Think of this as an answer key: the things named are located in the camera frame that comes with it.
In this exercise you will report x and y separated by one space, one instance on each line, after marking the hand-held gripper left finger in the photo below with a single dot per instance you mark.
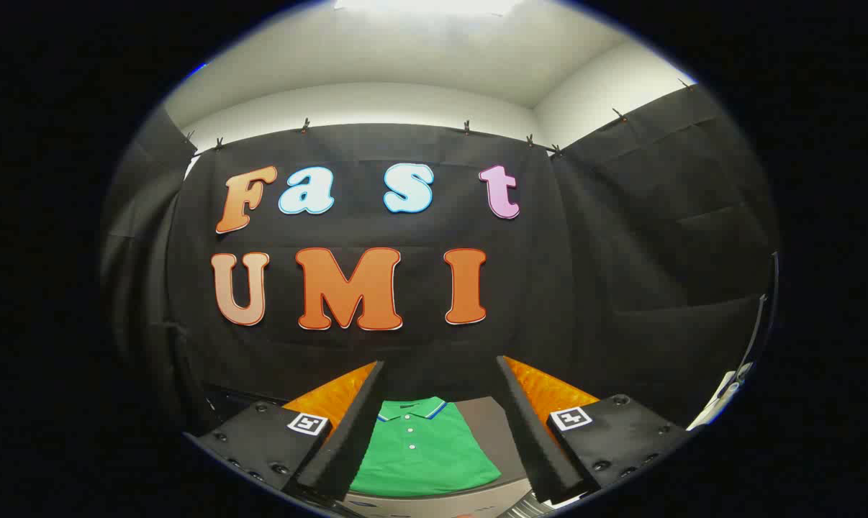
351 439

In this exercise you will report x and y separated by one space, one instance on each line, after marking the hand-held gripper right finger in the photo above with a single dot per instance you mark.
535 432

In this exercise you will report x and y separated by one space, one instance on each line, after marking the green polo shirt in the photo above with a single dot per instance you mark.
419 453

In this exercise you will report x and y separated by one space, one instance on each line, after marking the black backdrop cloth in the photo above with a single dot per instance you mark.
585 252

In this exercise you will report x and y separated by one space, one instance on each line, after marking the white plastic object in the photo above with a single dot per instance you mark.
722 392

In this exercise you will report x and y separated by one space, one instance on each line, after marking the ceiling light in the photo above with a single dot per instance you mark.
427 6

